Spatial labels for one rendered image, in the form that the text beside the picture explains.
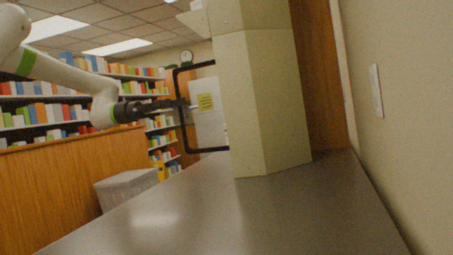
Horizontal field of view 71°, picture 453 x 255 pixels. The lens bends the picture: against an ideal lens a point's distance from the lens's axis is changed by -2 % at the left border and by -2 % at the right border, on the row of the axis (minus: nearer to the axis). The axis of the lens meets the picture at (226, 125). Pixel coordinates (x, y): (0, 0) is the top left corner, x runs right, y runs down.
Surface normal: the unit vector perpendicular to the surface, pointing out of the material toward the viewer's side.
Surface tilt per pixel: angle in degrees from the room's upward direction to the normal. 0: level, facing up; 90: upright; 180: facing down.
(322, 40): 90
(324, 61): 90
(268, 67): 90
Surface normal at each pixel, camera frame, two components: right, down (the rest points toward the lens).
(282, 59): 0.47, -0.03
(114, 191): -0.26, 0.19
